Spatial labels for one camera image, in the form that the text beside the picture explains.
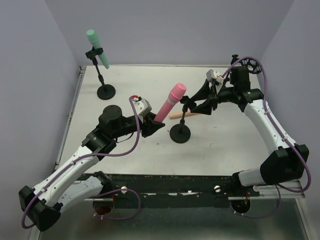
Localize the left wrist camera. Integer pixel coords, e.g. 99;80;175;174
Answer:
131;95;152;118

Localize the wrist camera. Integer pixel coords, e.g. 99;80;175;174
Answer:
131;95;152;118
206;69;224;87

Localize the black tripod shock-mount stand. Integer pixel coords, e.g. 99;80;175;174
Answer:
238;58;262;75

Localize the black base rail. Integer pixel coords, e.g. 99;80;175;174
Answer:
51;172;261;210

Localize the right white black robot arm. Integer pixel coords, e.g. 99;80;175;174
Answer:
191;66;309;187

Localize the aluminium frame extrusion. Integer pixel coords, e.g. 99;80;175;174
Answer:
27;65;87;240

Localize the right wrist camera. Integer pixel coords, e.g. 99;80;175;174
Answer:
206;69;224;87

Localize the beige toy microphone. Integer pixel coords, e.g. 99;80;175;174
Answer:
169;111;198;120

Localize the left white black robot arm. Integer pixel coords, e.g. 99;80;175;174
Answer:
18;99;165;232

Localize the green toy microphone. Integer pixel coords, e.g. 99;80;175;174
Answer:
86;29;110;69

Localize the pink toy microphone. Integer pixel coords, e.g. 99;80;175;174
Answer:
153;83;187;123

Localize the black round-base mic stand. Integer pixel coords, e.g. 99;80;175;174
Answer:
169;95;196;144
85;47;116;101

